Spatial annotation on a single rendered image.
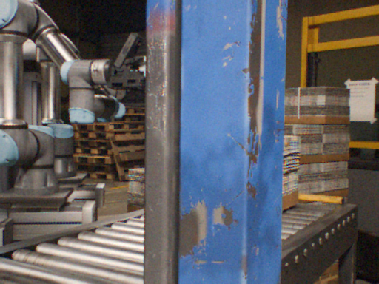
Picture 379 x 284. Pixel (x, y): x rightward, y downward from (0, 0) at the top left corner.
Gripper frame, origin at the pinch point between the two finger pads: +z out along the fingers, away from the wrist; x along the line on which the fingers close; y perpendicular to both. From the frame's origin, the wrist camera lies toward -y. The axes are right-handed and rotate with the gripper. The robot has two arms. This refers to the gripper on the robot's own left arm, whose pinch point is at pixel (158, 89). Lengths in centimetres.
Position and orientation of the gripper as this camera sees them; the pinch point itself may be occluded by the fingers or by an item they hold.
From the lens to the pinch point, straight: 262.4
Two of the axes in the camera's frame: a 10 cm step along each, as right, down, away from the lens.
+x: 5.2, 1.9, -8.3
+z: 8.5, -0.1, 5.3
